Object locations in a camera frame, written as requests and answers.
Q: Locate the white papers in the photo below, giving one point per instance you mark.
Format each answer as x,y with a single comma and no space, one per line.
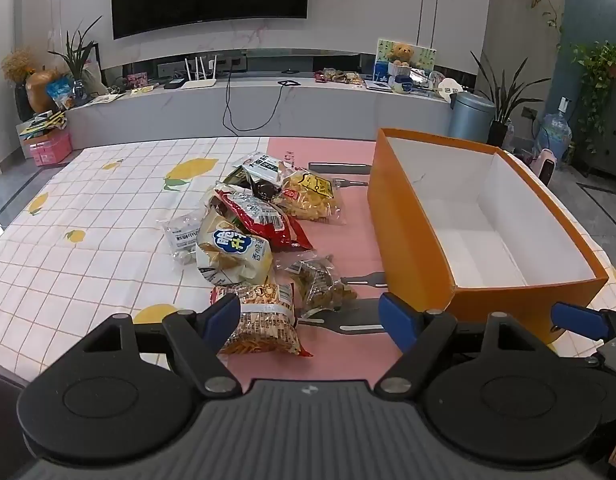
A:
105,98

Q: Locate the teddy bear picture box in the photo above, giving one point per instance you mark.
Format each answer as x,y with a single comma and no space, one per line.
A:
403,55

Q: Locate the yellow snack packet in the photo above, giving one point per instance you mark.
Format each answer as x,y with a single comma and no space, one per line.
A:
308,200

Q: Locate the trailing green potted plant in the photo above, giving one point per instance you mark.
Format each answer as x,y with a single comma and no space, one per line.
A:
598,65

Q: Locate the pink storage box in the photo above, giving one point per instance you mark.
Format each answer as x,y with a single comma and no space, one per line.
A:
50,150

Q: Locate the white flat book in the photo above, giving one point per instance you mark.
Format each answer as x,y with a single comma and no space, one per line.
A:
378,86

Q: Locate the pile of small snacks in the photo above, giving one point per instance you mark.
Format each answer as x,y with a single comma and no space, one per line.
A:
338,76

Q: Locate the red snack packet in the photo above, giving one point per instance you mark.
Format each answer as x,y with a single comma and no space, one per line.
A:
268,222

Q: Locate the yellow paper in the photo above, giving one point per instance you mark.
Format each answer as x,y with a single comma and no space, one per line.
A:
142,89

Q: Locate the wall socket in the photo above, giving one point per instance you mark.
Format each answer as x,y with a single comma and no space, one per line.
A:
529,112

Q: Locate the white blue jar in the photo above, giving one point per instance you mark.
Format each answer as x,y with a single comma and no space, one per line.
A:
403,85

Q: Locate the white tv console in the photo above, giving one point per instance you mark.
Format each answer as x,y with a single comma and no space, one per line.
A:
338,110

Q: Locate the orange gourd vase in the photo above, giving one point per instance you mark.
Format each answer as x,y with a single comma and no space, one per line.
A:
40,92

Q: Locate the long-leaf plant glass vase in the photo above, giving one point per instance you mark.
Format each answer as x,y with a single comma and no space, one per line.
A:
77,60

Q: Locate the blue water jug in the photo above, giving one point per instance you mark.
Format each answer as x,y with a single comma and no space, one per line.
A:
555,135

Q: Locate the dried yellow flowers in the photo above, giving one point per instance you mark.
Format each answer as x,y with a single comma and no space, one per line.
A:
17,65

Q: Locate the pink card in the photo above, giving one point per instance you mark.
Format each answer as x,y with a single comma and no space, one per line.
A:
136,80

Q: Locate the pile of yellow black packets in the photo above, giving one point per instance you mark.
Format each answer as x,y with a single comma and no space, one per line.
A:
45,122

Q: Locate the pink heater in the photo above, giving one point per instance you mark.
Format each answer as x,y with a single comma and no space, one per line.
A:
547,165

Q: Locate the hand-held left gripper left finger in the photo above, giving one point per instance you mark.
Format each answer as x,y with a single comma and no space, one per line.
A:
222,317

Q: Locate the orange cardboard box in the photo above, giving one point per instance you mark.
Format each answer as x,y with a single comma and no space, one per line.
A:
413,240

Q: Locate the long-leaf plant black pot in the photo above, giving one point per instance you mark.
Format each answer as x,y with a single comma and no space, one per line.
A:
498,132

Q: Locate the striped orange snack packet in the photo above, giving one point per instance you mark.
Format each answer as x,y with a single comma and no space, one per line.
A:
263,320

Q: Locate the grey trash can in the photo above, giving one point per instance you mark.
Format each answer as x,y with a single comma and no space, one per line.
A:
470,120

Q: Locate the clear plastic bag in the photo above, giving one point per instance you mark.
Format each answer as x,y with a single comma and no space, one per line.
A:
424,80

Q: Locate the dark brown snack packet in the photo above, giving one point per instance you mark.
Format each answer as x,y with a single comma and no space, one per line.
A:
265,191

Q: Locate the dark green seaweed packet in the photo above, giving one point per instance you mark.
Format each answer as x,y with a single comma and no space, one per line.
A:
235,176

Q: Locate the white round power strip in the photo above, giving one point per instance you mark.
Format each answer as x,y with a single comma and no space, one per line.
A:
450,89

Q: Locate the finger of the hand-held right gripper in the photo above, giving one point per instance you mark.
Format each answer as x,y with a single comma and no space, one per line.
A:
578,321

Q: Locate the checked lemon tablecloth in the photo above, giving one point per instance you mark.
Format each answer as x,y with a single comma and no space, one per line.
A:
87,220

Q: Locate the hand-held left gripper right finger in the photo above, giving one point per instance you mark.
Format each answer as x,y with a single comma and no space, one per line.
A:
395,317

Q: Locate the white chips packet blue logo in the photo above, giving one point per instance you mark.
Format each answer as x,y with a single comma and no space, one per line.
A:
232,255

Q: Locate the clear packet white label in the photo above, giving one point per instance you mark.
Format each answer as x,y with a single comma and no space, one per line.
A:
180,237

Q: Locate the blue snack bag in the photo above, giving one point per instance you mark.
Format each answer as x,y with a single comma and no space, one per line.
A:
61,91

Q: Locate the white router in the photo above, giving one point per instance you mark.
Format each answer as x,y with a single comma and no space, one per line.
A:
200,82

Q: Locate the blue white carton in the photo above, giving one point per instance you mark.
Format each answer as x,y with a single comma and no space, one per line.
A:
383,71

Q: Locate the clear packet green-brown snacks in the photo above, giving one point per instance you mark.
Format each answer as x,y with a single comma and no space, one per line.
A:
320,282

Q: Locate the dark grey cabinet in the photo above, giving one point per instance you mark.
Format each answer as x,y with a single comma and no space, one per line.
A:
608,150

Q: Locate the small black box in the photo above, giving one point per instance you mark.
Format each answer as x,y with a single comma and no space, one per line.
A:
172,84

